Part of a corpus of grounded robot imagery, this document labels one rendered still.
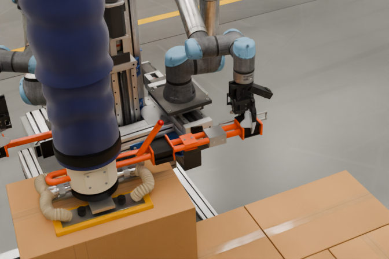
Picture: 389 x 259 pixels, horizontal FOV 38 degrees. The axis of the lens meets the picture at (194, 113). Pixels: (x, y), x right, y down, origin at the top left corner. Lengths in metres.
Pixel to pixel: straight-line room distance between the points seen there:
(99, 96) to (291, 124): 2.67
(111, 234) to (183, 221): 0.26
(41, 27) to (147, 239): 0.83
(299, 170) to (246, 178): 0.36
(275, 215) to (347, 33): 3.16
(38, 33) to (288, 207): 1.59
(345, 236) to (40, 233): 1.37
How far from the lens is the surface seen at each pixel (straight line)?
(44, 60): 1.69
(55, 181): 1.99
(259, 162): 3.89
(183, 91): 2.57
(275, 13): 5.95
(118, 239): 1.99
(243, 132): 2.12
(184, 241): 2.11
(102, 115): 1.80
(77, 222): 1.99
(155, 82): 2.84
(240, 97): 2.06
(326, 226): 2.73
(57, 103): 1.77
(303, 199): 2.85
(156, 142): 2.07
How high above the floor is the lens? 2.47
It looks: 34 degrees down
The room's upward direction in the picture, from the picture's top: 2 degrees counter-clockwise
